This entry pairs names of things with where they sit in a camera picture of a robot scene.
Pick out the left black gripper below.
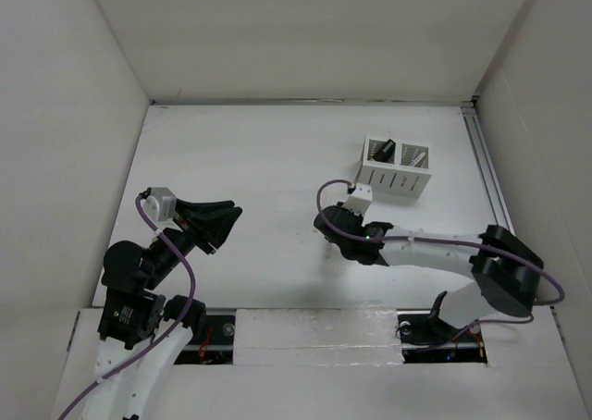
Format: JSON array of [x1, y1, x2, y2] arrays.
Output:
[[143, 195, 242, 287]]

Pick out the yellow cap black highlighter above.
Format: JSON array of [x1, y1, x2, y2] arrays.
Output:
[[372, 140, 396, 163]]

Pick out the thin white yellow pencil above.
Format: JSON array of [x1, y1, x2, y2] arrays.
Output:
[[410, 152, 426, 167]]

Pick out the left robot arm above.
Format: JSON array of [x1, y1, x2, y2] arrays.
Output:
[[81, 188, 242, 419]]

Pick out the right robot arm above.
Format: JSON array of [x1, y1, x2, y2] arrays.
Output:
[[314, 202, 544, 349]]

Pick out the white slotted pen holder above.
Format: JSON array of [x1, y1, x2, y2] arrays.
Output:
[[354, 136, 432, 199]]

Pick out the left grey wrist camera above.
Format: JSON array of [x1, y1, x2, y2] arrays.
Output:
[[137, 187, 177, 229]]

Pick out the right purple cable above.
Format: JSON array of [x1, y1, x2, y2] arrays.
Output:
[[315, 179, 568, 351]]

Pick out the purple cable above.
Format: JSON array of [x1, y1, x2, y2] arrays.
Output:
[[315, 179, 568, 351], [57, 192, 195, 420]]

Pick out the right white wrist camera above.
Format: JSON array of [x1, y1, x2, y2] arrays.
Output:
[[343, 183, 373, 216]]

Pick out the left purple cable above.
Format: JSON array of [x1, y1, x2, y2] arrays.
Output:
[[57, 192, 195, 420]]

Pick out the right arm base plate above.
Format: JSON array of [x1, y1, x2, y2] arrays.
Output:
[[395, 311, 487, 364]]

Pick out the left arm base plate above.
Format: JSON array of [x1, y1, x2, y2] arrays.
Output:
[[175, 309, 236, 365]]

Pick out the aluminium rail right side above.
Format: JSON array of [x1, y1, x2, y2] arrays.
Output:
[[462, 99, 545, 306]]

